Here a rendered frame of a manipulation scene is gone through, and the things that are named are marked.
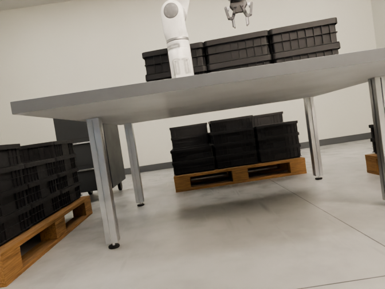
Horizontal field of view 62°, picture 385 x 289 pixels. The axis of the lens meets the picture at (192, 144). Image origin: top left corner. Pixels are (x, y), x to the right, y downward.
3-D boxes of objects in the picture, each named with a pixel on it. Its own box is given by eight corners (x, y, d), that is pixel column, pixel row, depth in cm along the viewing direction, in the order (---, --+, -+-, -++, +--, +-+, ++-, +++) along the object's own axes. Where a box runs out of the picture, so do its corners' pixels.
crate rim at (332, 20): (338, 22, 140) (338, 16, 139) (269, 34, 144) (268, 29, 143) (315, 45, 179) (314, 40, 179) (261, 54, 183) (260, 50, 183)
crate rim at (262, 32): (269, 34, 144) (268, 29, 143) (203, 46, 147) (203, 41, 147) (261, 54, 183) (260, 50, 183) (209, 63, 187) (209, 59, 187)
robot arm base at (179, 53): (196, 81, 125) (189, 37, 125) (172, 84, 125) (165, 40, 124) (195, 85, 135) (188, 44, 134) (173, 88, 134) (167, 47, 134)
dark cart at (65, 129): (114, 199, 295) (99, 103, 291) (66, 207, 295) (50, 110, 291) (127, 188, 357) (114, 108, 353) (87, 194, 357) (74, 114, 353)
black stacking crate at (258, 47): (271, 55, 144) (268, 30, 144) (207, 67, 148) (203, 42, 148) (263, 70, 183) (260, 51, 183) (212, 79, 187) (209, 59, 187)
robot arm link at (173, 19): (180, -5, 123) (187, 40, 123) (185, 4, 132) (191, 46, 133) (157, 1, 125) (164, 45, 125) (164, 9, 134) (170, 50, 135)
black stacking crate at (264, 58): (275, 80, 144) (271, 53, 144) (209, 90, 148) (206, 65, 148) (266, 89, 184) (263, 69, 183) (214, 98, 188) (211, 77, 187)
